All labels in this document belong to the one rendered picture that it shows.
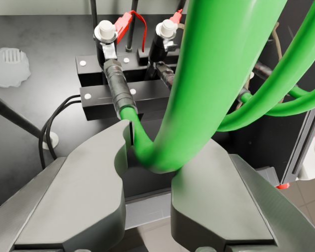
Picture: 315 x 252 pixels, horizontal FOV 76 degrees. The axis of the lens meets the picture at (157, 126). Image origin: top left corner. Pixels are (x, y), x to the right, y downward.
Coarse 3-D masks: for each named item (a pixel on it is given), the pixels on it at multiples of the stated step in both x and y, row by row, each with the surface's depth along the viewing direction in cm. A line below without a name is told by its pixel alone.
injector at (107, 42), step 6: (96, 30) 25; (96, 36) 25; (114, 36) 25; (96, 42) 26; (108, 42) 25; (114, 42) 26; (96, 48) 28; (102, 48) 26; (114, 48) 27; (102, 54) 28; (102, 60) 29; (102, 66) 31; (102, 72) 33; (102, 78) 36
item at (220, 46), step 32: (192, 0) 3; (224, 0) 3; (256, 0) 3; (192, 32) 3; (224, 32) 3; (256, 32) 3; (192, 64) 3; (224, 64) 3; (192, 96) 4; (224, 96) 4; (160, 128) 6; (192, 128) 4; (160, 160) 7
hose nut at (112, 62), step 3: (108, 60) 23; (111, 60) 23; (114, 60) 23; (105, 63) 23; (108, 63) 23; (111, 63) 22; (114, 63) 22; (117, 63) 23; (120, 63) 24; (105, 66) 23; (108, 66) 22; (120, 66) 23; (105, 69) 22; (105, 72) 23; (105, 75) 23
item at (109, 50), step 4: (100, 44) 25; (104, 44) 25; (112, 44) 25; (104, 48) 25; (108, 48) 25; (112, 48) 25; (104, 52) 25; (108, 52) 25; (112, 52) 25; (104, 56) 25; (108, 56) 25; (112, 56) 25
